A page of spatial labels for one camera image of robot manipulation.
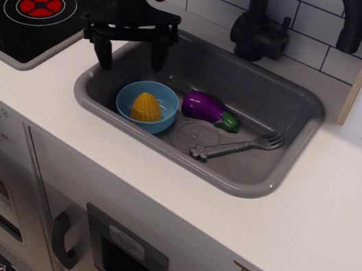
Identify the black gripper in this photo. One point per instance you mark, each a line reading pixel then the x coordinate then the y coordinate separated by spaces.
pixel 134 20

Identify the yellow toy corn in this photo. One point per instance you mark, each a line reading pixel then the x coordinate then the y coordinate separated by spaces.
pixel 146 108

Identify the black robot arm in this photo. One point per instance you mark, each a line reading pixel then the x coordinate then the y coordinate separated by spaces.
pixel 131 20

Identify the light blue bowl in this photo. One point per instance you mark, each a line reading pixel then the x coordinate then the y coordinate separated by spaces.
pixel 166 98

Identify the grey sink basin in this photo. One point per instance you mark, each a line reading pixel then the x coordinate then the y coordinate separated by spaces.
pixel 262 103

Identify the purple toy eggplant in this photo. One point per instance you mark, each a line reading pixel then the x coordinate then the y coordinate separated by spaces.
pixel 205 107

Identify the black faucet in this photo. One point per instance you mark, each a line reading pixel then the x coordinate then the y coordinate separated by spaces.
pixel 255 37

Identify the grey toy fork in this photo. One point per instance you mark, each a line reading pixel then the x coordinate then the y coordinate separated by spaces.
pixel 268 141

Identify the grey dispenser panel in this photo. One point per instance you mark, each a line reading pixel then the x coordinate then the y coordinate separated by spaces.
pixel 116 248

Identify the dark grey cabinet handle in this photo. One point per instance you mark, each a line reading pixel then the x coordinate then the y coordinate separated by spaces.
pixel 60 228

